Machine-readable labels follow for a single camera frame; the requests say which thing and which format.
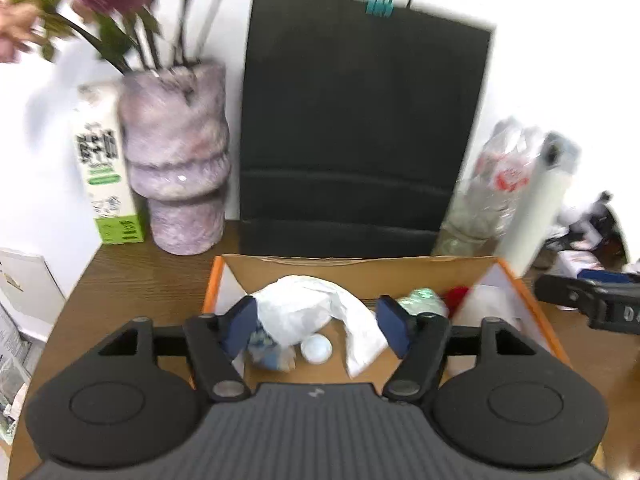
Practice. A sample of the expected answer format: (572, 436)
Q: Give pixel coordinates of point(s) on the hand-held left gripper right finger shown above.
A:
(394, 332)

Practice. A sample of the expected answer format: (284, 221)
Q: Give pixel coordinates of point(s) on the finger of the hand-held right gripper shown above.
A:
(560, 290)
(607, 276)

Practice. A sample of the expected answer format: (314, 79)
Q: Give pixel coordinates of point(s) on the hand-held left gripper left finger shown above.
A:
(239, 331)

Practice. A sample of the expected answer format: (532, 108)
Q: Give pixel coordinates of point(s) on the orange cardboard box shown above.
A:
(350, 270)

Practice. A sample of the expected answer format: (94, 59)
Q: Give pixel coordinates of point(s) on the wooden desktop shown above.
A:
(140, 285)

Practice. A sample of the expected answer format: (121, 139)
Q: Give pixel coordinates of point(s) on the white patterned tin box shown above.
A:
(580, 261)

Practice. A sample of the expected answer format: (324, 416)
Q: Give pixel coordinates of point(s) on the blue white packet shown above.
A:
(267, 355)

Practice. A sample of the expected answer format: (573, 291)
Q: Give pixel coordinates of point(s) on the pale green crinkled packet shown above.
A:
(422, 300)

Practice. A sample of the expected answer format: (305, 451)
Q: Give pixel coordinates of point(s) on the white black curved device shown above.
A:
(612, 220)

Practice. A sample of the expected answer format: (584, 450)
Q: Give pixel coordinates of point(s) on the red cloth item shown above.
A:
(457, 297)

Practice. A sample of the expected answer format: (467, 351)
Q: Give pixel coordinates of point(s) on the white thermos bottle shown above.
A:
(537, 210)

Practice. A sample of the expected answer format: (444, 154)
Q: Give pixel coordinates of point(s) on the clear plastic water bottle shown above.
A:
(505, 170)

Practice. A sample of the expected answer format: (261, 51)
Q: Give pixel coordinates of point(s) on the purple marbled vase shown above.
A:
(175, 160)

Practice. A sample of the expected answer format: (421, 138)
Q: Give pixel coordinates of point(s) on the green white milk carton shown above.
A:
(107, 175)

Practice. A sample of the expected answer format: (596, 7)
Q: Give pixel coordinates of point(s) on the white cardboard box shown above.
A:
(27, 280)

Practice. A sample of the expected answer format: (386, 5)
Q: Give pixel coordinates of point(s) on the black paper bag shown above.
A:
(360, 110)

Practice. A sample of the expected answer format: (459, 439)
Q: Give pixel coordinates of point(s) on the stack of printed papers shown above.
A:
(12, 360)

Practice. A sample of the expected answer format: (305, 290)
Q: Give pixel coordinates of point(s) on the artificial flower bouquet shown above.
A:
(115, 5)

